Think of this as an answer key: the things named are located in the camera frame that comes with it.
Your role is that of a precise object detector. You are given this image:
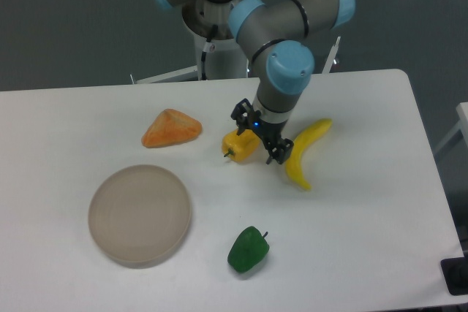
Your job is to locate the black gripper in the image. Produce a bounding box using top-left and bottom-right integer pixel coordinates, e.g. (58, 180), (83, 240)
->
(230, 99), (294, 164)

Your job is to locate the yellow toy pepper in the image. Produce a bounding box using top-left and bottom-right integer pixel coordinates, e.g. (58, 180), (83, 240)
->
(222, 129), (260, 162)

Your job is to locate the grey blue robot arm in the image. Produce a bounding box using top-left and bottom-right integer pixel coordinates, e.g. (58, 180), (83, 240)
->
(156, 0), (355, 163)

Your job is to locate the green toy pepper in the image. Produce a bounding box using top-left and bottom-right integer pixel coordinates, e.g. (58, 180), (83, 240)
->
(227, 226), (270, 273)

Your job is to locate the yellow toy banana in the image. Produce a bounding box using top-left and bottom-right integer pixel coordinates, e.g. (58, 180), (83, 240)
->
(284, 118), (333, 191)

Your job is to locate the orange triangular toy bread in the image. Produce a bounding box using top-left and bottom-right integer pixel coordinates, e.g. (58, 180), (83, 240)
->
(141, 109), (202, 148)

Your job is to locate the beige round plate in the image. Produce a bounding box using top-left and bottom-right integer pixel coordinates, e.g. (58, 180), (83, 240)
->
(88, 164), (192, 269)

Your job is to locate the white furniture at right edge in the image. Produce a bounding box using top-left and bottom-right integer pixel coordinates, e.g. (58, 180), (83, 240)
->
(433, 102), (467, 161)

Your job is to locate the black device at table edge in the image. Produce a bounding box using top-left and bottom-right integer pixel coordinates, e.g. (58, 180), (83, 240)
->
(440, 256), (467, 296)

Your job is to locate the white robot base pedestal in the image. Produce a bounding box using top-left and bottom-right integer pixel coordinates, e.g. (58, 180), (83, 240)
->
(132, 0), (249, 84)

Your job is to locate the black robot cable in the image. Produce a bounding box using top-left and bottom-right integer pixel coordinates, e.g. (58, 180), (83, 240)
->
(200, 23), (219, 81)

